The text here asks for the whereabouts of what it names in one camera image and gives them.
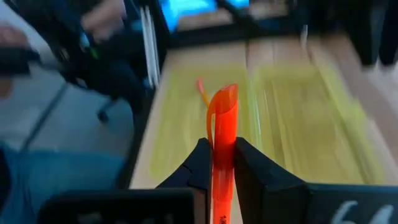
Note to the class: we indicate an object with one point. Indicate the person's hand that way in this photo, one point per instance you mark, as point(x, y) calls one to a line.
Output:
point(104, 21)
point(12, 36)

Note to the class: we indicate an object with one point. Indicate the orange pencil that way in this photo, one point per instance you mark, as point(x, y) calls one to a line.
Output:
point(202, 93)

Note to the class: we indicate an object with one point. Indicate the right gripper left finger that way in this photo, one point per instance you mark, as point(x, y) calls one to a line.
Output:
point(174, 205)

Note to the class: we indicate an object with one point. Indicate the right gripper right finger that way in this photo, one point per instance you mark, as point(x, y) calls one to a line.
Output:
point(280, 202)

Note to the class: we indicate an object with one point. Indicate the yellow-green translucent pencil case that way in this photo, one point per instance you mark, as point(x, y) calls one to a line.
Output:
point(295, 124)

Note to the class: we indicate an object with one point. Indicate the orange highlighter pen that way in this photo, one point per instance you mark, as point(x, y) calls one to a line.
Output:
point(224, 130)

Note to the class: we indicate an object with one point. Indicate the person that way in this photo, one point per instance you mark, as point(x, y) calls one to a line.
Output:
point(46, 180)
point(118, 77)

